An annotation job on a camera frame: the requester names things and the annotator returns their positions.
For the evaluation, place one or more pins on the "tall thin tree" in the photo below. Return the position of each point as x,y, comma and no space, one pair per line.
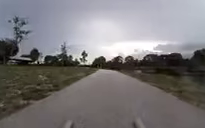
18,31

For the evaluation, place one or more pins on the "low building with pale roof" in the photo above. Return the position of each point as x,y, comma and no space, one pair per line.
20,60

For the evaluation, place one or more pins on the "grey paved path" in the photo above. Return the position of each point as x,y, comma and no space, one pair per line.
106,100

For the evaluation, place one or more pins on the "robot's own part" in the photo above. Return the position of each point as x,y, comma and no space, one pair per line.
68,124
138,123

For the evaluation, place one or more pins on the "row of distant trees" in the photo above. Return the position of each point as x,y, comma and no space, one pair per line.
130,60

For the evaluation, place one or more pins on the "grass verge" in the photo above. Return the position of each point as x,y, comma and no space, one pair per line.
170,85

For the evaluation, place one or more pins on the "patchy grass field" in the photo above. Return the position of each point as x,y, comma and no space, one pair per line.
30,83

